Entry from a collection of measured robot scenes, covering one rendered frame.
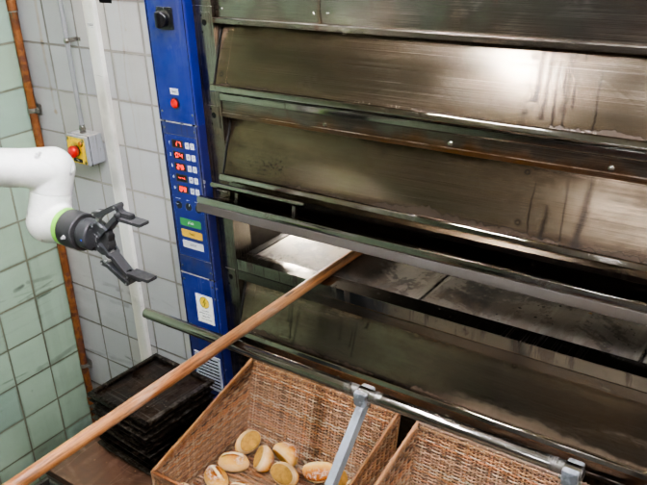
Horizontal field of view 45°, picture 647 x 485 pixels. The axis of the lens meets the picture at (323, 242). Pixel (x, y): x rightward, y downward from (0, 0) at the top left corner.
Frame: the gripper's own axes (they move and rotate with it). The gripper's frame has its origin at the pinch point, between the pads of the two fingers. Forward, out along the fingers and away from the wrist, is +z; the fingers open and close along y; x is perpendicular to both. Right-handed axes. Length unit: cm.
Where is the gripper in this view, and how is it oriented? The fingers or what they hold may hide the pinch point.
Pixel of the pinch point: (144, 250)
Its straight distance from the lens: 178.7
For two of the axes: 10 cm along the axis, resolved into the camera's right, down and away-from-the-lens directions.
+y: 0.4, 9.1, 4.1
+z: 8.1, 2.1, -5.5
